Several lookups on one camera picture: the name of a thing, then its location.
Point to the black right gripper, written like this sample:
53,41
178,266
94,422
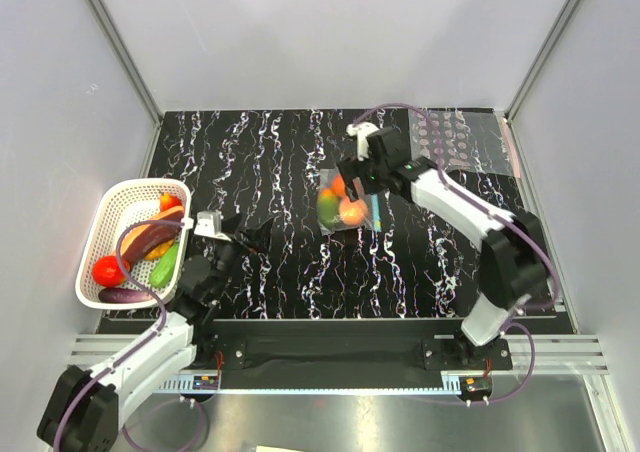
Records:
352,169

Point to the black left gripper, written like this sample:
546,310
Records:
259,238

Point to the orange pumpkin toy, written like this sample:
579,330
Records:
338,186

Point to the peach toy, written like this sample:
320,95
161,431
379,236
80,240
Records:
353,213

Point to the clear zip bag blue zipper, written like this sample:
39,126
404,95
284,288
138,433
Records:
372,222

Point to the green orange mango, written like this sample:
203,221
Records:
327,207

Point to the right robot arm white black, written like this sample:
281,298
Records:
513,261

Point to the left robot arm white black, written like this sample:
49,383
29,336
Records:
88,408

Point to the red pepper toy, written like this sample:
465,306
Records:
168,201

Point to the clear bags pink dots stack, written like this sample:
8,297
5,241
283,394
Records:
475,140

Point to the green vegetable toy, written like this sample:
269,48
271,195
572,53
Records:
163,272

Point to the yellow orange fruit toy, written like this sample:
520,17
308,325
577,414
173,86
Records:
159,251

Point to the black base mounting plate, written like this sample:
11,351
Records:
343,354

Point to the red tomato toy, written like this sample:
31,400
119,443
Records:
107,273

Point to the purple eggplant toy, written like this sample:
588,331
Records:
120,295

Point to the left connector board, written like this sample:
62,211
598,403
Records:
206,382

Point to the connector board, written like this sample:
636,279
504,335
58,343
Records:
476,387
206,382

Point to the right connector board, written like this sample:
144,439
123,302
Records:
476,387

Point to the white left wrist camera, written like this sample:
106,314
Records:
209,224

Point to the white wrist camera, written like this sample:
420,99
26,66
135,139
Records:
360,132
209,224

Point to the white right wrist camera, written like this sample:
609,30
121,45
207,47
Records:
360,132

